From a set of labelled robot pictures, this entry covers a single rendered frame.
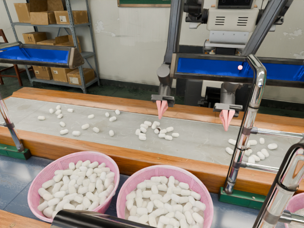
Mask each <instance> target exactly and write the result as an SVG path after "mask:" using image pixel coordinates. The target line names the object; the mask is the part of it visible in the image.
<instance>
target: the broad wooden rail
mask: <svg viewBox="0 0 304 228"><path fill-rule="evenodd" d="M12 97H15V98H22V99H29V100H39V101H46V102H53V103H60V104H67V105H77V106H85V107H92V108H99V109H109V110H119V111H123V112H130V113H137V114H147V115H154V116H158V108H157V103H156V102H154V103H153V102H152V101H144V100H134V99H126V98H118V97H110V96H102V95H90V94H83V93H74V92H66V91H58V90H47V89H39V88H31V87H23V88H21V89H19V90H17V91H15V92H13V94H12ZM219 114H220V112H213V108H206V107H198V106H189V105H181V104H174V106H173V107H168V109H167V110H166V111H165V113H164V114H163V116H162V117H168V118H176V119H185V120H192V121H200V122H207V123H214V124H223V123H222V121H221V119H220V117H219ZM243 115H244V112H242V111H240V112H239V114H238V117H232V119H231V121H230V123H229V125H231V126H238V127H240V126H241V123H242V119H243ZM253 127H257V128H262V129H268V130H275V131H282V132H290V133H304V119H302V118H293V117H285V116H277V115H269V114H258V113H257V115H256V118H255V122H254V125H253Z"/></svg>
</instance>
